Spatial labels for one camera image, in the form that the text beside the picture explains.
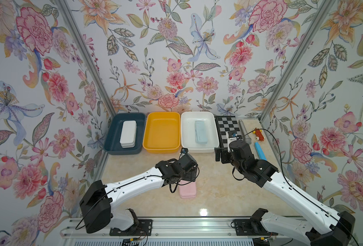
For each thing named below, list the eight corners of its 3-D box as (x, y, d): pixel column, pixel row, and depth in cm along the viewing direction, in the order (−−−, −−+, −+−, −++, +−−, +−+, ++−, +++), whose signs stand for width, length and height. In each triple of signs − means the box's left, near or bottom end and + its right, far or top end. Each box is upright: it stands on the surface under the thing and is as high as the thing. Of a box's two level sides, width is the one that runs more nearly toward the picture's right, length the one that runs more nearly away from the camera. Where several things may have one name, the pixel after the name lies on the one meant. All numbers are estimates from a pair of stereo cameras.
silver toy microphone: (245, 144, 107) (246, 141, 104) (238, 122, 120) (239, 119, 117) (250, 144, 107) (252, 141, 104) (243, 122, 120) (244, 119, 117)
